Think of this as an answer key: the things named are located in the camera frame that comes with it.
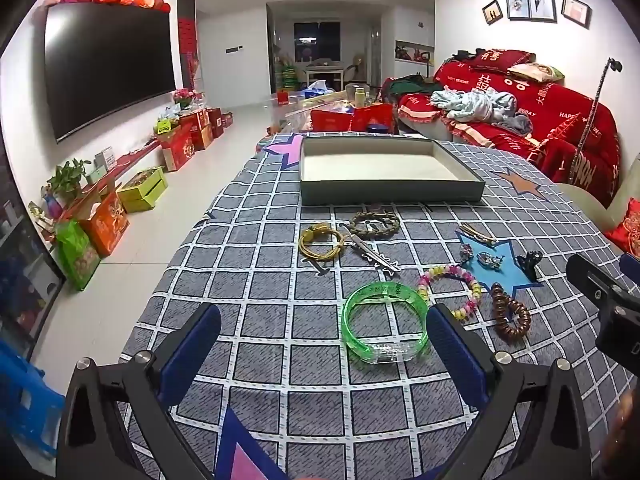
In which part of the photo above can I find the dark green clothing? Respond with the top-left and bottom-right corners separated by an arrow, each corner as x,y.
382,75 -> 436,96

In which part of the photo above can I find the blue plastic stool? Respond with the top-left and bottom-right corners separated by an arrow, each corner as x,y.
0,340 -> 66,456

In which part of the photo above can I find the red embroidered cushion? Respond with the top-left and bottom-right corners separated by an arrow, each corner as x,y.
602,210 -> 640,256

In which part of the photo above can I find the wall television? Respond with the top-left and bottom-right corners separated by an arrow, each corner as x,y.
42,1 -> 177,144

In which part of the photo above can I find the red pillow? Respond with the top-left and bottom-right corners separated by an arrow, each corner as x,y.
470,49 -> 537,73

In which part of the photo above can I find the selfie stick pole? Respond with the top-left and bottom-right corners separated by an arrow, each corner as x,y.
567,57 -> 623,183

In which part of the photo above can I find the large double picture frame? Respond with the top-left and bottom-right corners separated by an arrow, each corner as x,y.
505,0 -> 557,23

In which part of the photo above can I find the grey shallow box tray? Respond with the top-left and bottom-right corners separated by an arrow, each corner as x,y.
299,136 -> 487,207

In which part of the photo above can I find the green crate box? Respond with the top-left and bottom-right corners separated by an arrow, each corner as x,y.
117,167 -> 168,213

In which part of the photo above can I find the potted green plant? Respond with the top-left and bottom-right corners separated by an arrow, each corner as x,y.
48,158 -> 93,198

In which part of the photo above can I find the red hanging banner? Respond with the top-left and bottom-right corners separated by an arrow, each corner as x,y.
177,0 -> 197,88

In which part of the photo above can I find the brown spiral hair tie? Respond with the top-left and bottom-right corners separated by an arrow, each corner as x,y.
489,282 -> 532,343

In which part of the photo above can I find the white dining table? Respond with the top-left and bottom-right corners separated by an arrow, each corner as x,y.
305,62 -> 347,87

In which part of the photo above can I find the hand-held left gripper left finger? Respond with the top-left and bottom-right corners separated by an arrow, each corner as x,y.
56,303 -> 223,480

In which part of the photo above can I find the yellow hair tie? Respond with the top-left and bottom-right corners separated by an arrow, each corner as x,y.
299,223 -> 348,264

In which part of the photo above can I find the pile of light clothes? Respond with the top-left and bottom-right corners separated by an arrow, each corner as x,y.
431,87 -> 533,133

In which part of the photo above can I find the gold hair clip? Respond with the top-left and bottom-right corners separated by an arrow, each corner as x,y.
457,222 -> 498,247

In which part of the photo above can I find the orange gift bag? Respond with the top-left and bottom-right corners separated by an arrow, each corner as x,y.
80,192 -> 131,257

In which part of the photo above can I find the grey checked tablecloth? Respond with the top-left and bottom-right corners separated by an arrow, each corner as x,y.
117,132 -> 640,480

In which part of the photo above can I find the braided beige bracelet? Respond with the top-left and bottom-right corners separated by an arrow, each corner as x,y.
349,210 -> 402,237

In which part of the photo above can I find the sofa with red cover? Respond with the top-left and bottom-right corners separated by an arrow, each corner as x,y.
397,49 -> 622,206

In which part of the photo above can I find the picture frame with red print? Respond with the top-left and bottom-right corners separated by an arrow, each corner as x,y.
561,0 -> 593,28

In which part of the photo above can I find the green plastic bag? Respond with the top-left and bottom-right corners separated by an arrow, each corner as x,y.
55,220 -> 101,291

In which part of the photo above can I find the colourful beaded bracelet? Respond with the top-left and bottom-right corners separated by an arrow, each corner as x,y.
416,263 -> 483,321

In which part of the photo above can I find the green translucent bracelet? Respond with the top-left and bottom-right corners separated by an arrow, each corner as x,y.
342,282 -> 431,365

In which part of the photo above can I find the black hair claw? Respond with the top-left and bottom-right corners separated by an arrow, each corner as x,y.
515,250 -> 543,281

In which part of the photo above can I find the large red gift box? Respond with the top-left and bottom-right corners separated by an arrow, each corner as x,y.
160,127 -> 193,172

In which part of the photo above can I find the red gift bag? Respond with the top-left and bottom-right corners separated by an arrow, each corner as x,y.
310,104 -> 396,134

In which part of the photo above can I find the beige armchair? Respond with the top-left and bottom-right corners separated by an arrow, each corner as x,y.
555,155 -> 640,256

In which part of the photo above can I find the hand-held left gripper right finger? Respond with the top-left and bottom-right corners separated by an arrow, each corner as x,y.
426,303 -> 594,480

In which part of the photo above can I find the floral cushion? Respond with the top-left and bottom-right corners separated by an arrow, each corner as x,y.
507,62 -> 566,84

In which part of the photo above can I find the silver alligator hair clip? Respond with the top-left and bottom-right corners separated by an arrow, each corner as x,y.
340,224 -> 401,273

